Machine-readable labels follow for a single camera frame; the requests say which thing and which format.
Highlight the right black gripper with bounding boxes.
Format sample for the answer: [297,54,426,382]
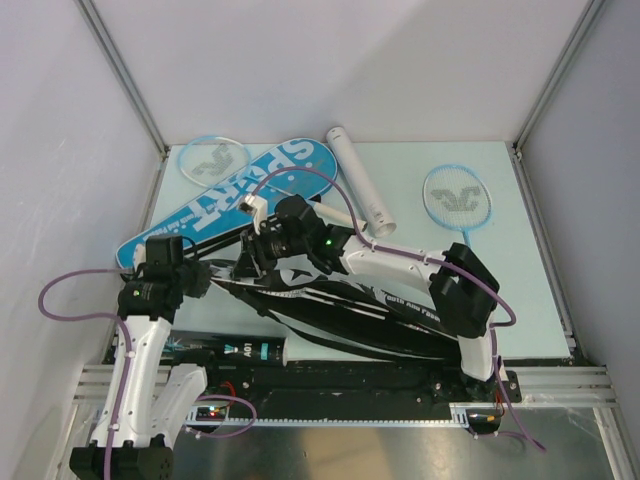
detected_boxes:
[231,222,310,281]

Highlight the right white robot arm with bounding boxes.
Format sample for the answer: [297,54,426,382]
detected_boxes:
[232,194,499,401]

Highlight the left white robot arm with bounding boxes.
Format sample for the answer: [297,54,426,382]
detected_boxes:
[69,235,222,479]

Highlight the black shuttlecock tube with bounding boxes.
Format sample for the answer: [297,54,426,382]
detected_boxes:
[161,331,288,367]

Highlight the blue racket cover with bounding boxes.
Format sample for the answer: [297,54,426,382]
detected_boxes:
[115,138,338,268]

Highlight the white shuttlecock tube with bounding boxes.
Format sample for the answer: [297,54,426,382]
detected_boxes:
[326,127,397,238]

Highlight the light blue racket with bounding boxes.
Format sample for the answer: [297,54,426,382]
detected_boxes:
[178,134,371,234]
[422,164,493,247]

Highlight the black racket cover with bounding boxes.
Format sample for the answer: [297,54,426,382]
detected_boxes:
[209,259,461,363]

